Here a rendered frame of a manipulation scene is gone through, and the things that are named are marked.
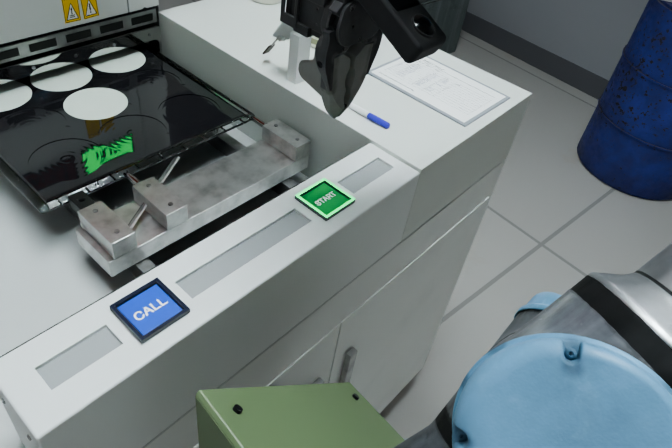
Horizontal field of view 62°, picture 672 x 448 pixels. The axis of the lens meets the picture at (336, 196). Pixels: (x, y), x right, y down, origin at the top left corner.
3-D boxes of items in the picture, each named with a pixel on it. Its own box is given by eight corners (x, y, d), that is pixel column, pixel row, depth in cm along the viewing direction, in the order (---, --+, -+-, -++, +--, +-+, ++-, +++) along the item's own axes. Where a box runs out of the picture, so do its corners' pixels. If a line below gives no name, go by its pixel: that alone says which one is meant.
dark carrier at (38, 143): (-62, 94, 91) (-63, 90, 91) (128, 40, 112) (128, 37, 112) (47, 203, 76) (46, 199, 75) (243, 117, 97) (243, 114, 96)
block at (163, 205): (133, 200, 80) (131, 184, 78) (154, 190, 82) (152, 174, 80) (167, 230, 76) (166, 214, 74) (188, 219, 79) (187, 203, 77)
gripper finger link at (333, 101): (306, 98, 67) (314, 25, 61) (343, 121, 64) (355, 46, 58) (287, 107, 65) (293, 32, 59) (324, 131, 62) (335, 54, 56)
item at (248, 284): (19, 441, 59) (-19, 367, 50) (356, 211, 93) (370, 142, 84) (66, 509, 55) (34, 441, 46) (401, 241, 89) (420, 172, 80)
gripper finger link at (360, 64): (323, 90, 69) (333, 18, 63) (360, 112, 66) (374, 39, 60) (306, 98, 67) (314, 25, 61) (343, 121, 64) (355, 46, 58)
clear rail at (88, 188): (36, 211, 75) (34, 204, 74) (251, 116, 98) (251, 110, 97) (42, 217, 74) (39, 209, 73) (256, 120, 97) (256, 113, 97)
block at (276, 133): (261, 139, 95) (262, 124, 93) (276, 132, 97) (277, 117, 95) (295, 161, 91) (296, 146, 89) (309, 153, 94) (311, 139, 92)
